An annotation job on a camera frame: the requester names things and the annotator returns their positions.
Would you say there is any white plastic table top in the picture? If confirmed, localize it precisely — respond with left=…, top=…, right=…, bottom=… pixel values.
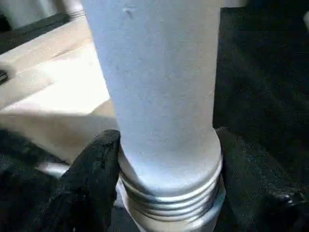
left=0, top=18, right=227, bottom=232

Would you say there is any black work mat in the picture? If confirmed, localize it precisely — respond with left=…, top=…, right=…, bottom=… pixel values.
left=0, top=0, right=309, bottom=232

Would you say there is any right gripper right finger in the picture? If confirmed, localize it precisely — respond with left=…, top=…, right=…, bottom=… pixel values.
left=216, top=127, right=309, bottom=232

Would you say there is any white plastic table leg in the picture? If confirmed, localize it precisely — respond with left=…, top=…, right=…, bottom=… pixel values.
left=81, top=0, right=224, bottom=218

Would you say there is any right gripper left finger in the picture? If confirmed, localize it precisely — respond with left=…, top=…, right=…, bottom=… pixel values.
left=24, top=130, right=121, bottom=232

